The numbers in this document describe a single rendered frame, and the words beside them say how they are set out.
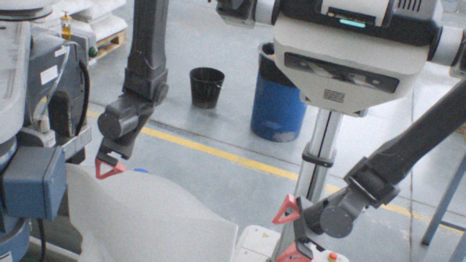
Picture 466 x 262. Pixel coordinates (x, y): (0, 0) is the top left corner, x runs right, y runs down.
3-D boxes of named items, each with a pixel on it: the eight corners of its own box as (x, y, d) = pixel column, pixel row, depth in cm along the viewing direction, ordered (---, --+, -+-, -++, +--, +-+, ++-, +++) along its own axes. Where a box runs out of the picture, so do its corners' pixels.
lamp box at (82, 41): (97, 64, 123) (96, 33, 118) (87, 70, 119) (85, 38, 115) (73, 58, 125) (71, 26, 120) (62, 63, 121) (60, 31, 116)
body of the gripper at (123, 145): (99, 150, 96) (114, 127, 92) (109, 122, 104) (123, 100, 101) (127, 162, 98) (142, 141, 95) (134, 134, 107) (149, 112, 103)
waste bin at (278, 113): (311, 123, 371) (329, 48, 337) (297, 153, 328) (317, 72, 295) (255, 107, 382) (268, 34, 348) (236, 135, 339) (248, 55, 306)
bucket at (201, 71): (227, 100, 387) (230, 72, 373) (213, 114, 362) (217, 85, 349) (195, 91, 394) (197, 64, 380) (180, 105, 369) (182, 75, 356)
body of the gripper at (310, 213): (298, 240, 84) (330, 222, 81) (292, 198, 92) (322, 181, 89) (320, 254, 87) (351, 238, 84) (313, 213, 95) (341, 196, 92)
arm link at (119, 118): (170, 82, 93) (136, 64, 95) (139, 96, 83) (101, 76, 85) (157, 129, 98) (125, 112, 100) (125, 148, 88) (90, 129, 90)
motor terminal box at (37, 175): (70, 195, 85) (66, 143, 79) (57, 234, 76) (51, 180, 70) (23, 193, 83) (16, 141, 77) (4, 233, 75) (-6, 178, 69)
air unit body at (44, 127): (61, 168, 111) (57, 114, 103) (48, 179, 107) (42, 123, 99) (46, 163, 112) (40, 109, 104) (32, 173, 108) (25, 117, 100)
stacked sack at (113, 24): (130, 30, 465) (130, 16, 457) (92, 50, 410) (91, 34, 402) (94, 21, 475) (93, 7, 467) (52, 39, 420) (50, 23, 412)
